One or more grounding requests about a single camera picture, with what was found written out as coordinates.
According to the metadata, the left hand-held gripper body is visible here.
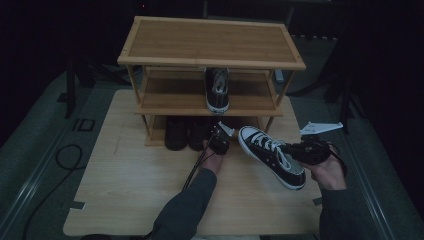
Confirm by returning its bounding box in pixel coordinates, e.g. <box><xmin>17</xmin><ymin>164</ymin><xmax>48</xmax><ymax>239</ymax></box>
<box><xmin>208</xmin><ymin>121</ymin><xmax>235</xmax><ymax>156</ymax></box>

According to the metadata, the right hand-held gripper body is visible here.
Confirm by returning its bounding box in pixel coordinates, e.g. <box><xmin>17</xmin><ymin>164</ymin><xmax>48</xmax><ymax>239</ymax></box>
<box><xmin>293</xmin><ymin>121</ymin><xmax>344</xmax><ymax>165</ymax></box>

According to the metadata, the black leather shoe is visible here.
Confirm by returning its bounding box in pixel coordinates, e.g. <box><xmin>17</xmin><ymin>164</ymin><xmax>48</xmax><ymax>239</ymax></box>
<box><xmin>164</xmin><ymin>115</ymin><xmax>189</xmax><ymax>152</ymax></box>
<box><xmin>187</xmin><ymin>116</ymin><xmax>214</xmax><ymax>152</ymax></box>

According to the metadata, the black white canvas sneaker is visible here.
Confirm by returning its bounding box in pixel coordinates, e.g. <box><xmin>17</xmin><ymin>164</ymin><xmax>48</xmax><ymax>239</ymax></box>
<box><xmin>204</xmin><ymin>67</ymin><xmax>230</xmax><ymax>114</ymax></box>
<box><xmin>237</xmin><ymin>125</ymin><xmax>307</xmax><ymax>191</ymax></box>

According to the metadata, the wooden shoe rack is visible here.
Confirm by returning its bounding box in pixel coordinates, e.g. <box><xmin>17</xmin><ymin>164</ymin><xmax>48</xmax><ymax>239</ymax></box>
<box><xmin>117</xmin><ymin>15</ymin><xmax>307</xmax><ymax>148</ymax></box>

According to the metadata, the person's left hand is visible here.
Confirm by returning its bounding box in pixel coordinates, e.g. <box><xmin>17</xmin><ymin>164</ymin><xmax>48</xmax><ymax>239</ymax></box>
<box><xmin>200</xmin><ymin>141</ymin><xmax>225</xmax><ymax>175</ymax></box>

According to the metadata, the person's right hand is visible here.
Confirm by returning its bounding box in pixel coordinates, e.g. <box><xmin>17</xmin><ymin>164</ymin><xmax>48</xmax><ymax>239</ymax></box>
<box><xmin>304</xmin><ymin>143</ymin><xmax>348</xmax><ymax>191</ymax></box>

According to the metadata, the dark metal stand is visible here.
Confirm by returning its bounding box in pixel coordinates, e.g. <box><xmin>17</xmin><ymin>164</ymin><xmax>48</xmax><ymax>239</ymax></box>
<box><xmin>324</xmin><ymin>66</ymin><xmax>361</xmax><ymax>134</ymax></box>
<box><xmin>64</xmin><ymin>56</ymin><xmax>98</xmax><ymax>119</ymax></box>

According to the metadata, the right hand-held gripper cable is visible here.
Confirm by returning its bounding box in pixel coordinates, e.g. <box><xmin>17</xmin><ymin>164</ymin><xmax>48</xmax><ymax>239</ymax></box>
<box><xmin>328</xmin><ymin>142</ymin><xmax>348</xmax><ymax>176</ymax></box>

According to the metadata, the hand-held gripper cable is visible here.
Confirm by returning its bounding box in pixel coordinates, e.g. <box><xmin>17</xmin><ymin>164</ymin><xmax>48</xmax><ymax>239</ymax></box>
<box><xmin>181</xmin><ymin>148</ymin><xmax>214</xmax><ymax>193</ymax></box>
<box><xmin>328</xmin><ymin>142</ymin><xmax>348</xmax><ymax>176</ymax></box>

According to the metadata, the left hand-held gripper cable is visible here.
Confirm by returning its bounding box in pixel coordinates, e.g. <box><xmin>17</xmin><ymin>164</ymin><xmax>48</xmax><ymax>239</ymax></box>
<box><xmin>181</xmin><ymin>148</ymin><xmax>214</xmax><ymax>193</ymax></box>

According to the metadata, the black floor cable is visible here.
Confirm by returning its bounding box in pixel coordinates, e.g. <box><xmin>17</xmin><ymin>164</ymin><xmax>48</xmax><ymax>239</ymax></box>
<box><xmin>21</xmin><ymin>143</ymin><xmax>84</xmax><ymax>240</ymax></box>

